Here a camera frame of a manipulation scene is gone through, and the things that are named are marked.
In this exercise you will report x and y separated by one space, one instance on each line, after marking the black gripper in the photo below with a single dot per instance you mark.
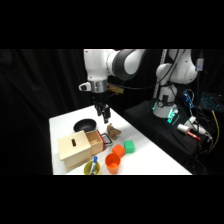
100 98

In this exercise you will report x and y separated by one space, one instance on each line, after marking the wooden drawer with red front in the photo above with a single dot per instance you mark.
95 141

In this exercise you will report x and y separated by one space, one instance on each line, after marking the light wooden box with slot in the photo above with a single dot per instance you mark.
73 150

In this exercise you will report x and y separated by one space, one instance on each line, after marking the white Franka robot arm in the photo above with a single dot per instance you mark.
96 65

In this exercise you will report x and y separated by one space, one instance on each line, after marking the brown plush toy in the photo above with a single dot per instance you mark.
113 131

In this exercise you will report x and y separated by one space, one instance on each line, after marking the black bowl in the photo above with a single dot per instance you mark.
84 125

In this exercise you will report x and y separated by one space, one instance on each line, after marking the orange block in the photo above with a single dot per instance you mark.
118 150

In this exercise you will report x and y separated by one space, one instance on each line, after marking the green block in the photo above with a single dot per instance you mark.
129 146

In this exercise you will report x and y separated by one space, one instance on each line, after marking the black robot stand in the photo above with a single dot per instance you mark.
150 126

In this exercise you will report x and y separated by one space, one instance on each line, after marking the orange plastic cup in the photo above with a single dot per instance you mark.
113 163

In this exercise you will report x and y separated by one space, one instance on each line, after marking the blue and white marker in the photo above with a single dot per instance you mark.
94 164

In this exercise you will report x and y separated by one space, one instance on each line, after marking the yellow cup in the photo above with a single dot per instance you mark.
87 169

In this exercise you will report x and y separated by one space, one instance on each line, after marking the green light device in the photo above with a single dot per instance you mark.
173 116

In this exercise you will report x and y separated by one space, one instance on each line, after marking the black curtain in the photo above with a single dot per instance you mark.
36 86

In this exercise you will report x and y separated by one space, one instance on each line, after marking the white and red tool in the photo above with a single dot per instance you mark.
186 130

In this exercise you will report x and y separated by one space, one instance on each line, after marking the keyboard with blue lights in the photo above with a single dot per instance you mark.
210 101

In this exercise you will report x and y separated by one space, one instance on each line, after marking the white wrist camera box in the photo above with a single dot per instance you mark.
84 86

